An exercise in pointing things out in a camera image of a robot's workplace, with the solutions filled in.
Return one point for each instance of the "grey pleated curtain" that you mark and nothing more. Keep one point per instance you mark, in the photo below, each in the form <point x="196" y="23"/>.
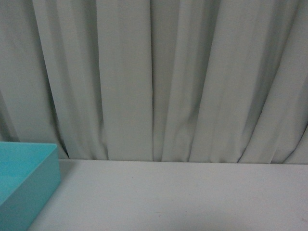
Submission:
<point x="214" y="81"/>

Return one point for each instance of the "turquoise plastic tray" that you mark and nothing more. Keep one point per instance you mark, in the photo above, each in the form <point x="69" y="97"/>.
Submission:
<point x="29" y="175"/>

